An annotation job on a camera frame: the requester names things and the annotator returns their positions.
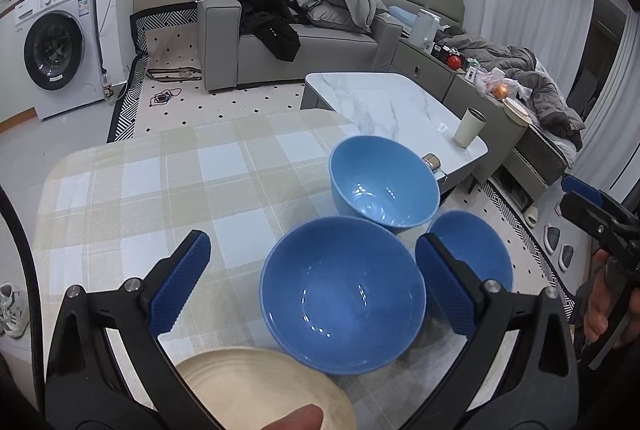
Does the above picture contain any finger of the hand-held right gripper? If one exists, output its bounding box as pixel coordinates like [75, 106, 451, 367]
[558, 192, 633, 251]
[561, 175, 631, 223]

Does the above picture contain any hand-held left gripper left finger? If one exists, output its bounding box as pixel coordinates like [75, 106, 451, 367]
[44, 230, 213, 430]

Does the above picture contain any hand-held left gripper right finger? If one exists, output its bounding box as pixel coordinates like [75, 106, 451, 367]
[400, 232, 581, 430]

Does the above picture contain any blue bowl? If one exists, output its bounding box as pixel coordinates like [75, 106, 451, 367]
[425, 210, 515, 298]
[328, 135, 441, 236]
[259, 216, 427, 377]

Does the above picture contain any beige plate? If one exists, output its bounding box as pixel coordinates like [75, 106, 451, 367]
[175, 346, 357, 430]

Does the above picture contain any person's right hand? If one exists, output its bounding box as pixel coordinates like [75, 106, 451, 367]
[582, 249, 623, 346]

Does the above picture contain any person's left hand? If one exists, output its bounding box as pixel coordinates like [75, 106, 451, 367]
[262, 403, 325, 430]

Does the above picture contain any grey slipper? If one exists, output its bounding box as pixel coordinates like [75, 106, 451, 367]
[557, 242, 576, 273]
[542, 222, 562, 255]

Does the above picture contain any checked tablecloth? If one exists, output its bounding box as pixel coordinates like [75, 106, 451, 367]
[34, 109, 481, 430]

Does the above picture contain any beige round lid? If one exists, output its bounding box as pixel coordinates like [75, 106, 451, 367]
[502, 97, 531, 127]

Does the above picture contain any grey blanket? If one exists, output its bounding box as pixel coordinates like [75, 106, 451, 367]
[437, 34, 587, 151]

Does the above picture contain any white tumbler cup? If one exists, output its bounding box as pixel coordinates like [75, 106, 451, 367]
[453, 107, 487, 147]

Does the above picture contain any clear plastic bag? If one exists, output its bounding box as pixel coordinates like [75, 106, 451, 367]
[472, 67, 521, 101]

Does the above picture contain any white sneaker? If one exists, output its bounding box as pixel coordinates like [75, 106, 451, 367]
[0, 282, 28, 338]

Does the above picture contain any white marble coffee table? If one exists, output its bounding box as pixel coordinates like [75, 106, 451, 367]
[300, 71, 489, 191]

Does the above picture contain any grey side cabinet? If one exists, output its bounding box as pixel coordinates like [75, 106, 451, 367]
[390, 37, 571, 186]

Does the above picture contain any light blue pillow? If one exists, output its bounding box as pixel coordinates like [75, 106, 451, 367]
[389, 5, 418, 28]

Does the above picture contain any grey sofa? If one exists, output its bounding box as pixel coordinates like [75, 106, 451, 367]
[197, 0, 466, 92]

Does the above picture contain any black jacket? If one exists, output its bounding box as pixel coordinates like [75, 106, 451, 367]
[232, 0, 302, 63]

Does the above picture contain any white washing machine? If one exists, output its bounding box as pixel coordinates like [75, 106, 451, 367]
[0, 0, 107, 121]

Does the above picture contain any grey clothes pile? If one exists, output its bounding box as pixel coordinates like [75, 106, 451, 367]
[286, 0, 391, 36]

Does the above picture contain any black cable bundle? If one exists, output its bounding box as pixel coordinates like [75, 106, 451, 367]
[149, 89, 185, 107]

